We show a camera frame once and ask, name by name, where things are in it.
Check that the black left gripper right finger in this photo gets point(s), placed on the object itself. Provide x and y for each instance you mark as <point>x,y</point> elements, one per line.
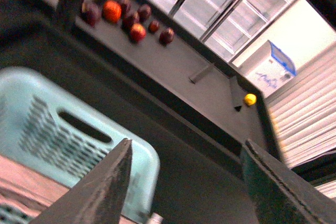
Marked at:
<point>280,195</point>

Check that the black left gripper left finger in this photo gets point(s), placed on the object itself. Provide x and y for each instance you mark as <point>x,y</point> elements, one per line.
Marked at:
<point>98,197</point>

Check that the teal plastic shopping basket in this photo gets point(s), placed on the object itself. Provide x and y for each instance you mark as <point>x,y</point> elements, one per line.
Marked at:
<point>56,134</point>

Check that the red apple in group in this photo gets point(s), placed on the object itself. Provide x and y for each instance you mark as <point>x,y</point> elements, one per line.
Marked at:
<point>137,32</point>

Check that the small dark red apple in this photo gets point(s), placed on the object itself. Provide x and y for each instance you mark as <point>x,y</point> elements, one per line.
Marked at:
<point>154,26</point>

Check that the dark red apple front left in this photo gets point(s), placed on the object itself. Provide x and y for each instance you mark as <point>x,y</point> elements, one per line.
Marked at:
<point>91,13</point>

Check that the dark apple back left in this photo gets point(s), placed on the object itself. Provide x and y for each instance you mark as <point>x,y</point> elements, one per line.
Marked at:
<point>125,6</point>

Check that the yellow lemon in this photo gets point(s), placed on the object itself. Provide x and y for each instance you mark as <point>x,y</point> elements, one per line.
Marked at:
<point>250,99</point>

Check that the black divider right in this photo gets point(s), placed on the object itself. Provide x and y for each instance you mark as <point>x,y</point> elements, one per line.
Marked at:
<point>235,93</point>

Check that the black divider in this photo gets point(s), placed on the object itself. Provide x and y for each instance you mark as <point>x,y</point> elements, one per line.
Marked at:
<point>235,93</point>
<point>196,77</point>

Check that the white blue chest freezer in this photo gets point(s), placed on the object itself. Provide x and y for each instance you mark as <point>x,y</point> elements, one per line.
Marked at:
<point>269,68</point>

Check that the black divider left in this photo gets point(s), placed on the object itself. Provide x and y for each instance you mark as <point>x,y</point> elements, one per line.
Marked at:
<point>196,77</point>

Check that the black display tray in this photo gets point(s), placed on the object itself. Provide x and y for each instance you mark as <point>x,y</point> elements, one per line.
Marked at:
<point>164,71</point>

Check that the orange fruit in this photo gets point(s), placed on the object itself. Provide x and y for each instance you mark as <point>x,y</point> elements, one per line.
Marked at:
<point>112,11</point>

